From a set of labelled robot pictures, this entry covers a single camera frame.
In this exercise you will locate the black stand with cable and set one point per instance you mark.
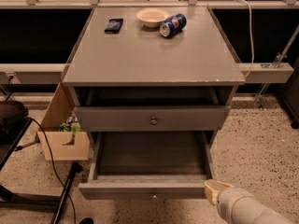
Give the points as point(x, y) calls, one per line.
point(14, 122)

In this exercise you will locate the blue soda can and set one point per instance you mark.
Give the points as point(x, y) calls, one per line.
point(173, 25)

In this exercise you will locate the grey wooden drawer cabinet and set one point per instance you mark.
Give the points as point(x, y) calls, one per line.
point(139, 67)

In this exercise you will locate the grey top drawer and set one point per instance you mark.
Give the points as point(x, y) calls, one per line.
point(153, 118)

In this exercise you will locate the light wooden box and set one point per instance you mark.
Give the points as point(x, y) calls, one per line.
point(62, 145)

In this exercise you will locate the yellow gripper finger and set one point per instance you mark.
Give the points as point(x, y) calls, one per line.
point(213, 188)

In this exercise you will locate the grey drawer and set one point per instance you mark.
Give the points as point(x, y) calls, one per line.
point(149, 165)
point(153, 118)

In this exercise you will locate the white ceramic bowl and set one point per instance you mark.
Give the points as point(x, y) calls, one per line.
point(152, 17)

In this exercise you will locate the green white snack bags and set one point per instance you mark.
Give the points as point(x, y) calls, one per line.
point(70, 125)

